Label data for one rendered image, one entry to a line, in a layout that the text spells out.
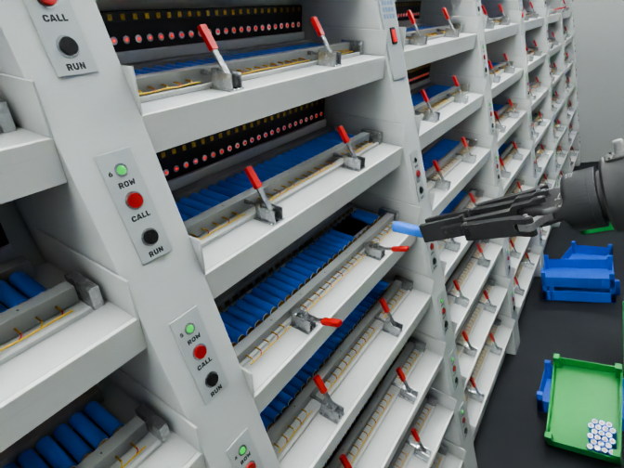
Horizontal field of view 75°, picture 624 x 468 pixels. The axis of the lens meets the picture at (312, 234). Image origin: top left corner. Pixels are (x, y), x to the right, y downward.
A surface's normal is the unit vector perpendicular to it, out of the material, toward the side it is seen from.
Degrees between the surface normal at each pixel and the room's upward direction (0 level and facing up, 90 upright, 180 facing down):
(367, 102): 90
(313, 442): 19
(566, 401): 26
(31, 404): 109
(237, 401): 90
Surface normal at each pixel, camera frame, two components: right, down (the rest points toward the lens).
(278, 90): 0.82, 0.30
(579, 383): -0.48, -0.63
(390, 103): -0.57, 0.42
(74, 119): 0.78, 0.00
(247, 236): 0.00, -0.86
